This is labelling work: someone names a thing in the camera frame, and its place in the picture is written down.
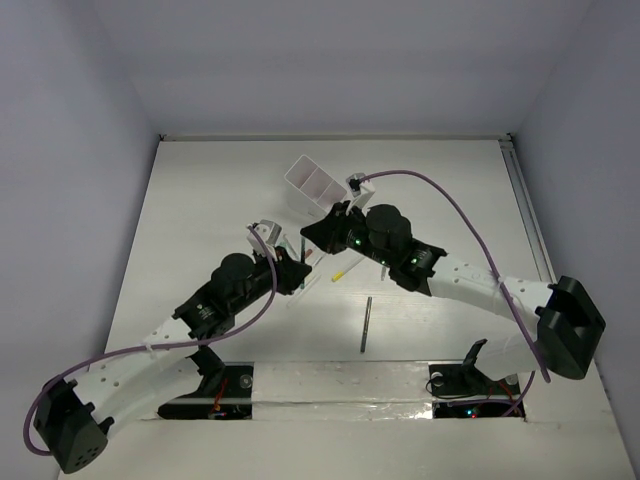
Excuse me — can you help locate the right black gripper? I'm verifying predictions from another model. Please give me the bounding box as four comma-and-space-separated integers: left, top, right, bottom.
301, 202, 394, 269

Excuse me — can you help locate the green fineliner pen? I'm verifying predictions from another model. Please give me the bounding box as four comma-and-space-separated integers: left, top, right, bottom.
300, 236, 306, 290

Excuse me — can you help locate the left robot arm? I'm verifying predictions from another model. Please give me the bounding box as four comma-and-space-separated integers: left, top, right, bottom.
23, 247, 312, 474

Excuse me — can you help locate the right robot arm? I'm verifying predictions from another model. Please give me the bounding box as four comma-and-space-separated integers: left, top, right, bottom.
300, 202, 606, 392

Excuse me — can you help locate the white marker pen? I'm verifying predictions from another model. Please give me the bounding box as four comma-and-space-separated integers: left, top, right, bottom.
286, 276, 320, 308

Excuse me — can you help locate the peach tipped white marker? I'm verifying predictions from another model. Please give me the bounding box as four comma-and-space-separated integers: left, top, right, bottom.
282, 234, 300, 260

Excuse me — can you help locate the white three-compartment organizer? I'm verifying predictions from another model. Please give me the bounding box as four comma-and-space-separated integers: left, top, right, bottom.
284, 155, 347, 219

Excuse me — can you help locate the yellow capped white marker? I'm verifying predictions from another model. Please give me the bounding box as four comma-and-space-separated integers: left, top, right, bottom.
331, 257, 363, 282

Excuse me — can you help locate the black pen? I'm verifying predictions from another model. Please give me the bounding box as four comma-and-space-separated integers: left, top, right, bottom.
359, 296, 373, 354

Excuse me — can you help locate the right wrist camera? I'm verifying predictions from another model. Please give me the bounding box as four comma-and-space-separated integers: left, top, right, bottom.
346, 172, 376, 209

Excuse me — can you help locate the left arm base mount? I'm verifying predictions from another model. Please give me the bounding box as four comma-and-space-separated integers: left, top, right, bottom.
157, 347, 254, 421

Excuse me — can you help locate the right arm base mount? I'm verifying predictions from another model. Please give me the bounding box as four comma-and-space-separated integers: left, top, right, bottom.
425, 339, 525, 420

